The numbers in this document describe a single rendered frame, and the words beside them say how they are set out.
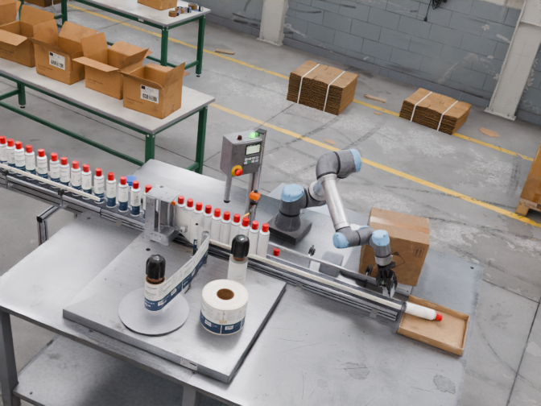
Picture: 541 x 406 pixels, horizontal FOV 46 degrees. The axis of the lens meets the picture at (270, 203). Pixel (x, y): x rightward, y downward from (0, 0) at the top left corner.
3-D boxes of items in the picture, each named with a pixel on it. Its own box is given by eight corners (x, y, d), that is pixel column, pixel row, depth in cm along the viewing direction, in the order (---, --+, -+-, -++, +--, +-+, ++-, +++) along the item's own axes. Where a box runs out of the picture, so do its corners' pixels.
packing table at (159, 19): (15, 40, 763) (10, -27, 721) (64, 26, 824) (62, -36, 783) (163, 96, 685) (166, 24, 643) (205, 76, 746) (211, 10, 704)
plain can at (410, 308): (402, 314, 302) (439, 325, 307) (407, 305, 300) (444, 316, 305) (399, 308, 307) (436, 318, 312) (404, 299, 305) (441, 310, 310)
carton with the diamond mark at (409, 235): (357, 274, 329) (369, 231, 314) (361, 247, 349) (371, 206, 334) (416, 287, 326) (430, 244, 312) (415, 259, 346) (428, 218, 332)
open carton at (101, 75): (68, 90, 484) (66, 43, 465) (114, 72, 526) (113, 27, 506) (115, 108, 469) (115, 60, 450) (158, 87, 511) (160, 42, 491)
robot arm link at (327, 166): (313, 148, 303) (343, 245, 287) (333, 147, 308) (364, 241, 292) (304, 159, 313) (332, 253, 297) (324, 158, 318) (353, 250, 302)
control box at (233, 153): (219, 169, 314) (222, 134, 304) (248, 163, 323) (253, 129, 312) (229, 179, 307) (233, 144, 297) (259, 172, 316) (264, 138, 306)
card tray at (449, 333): (397, 333, 298) (398, 326, 296) (407, 300, 319) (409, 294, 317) (460, 356, 291) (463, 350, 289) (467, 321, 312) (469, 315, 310)
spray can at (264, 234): (253, 258, 324) (258, 225, 313) (258, 253, 328) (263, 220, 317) (262, 262, 322) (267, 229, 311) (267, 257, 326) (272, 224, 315)
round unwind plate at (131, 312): (104, 320, 274) (104, 318, 273) (142, 279, 299) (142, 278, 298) (167, 345, 267) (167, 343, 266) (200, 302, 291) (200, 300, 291)
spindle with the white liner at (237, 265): (222, 290, 300) (228, 239, 284) (230, 279, 307) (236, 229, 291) (239, 296, 298) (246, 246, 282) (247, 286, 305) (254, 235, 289)
